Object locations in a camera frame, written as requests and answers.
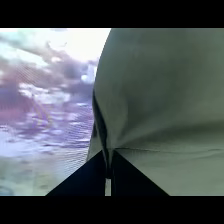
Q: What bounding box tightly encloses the grey-green garment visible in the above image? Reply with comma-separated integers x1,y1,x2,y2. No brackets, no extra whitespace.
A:
86,28,224,197

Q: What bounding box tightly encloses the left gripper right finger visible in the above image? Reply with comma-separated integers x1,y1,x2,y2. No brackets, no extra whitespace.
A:
110,150,170,197

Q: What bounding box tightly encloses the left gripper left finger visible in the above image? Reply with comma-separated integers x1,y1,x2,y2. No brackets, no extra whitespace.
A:
45,149,107,197

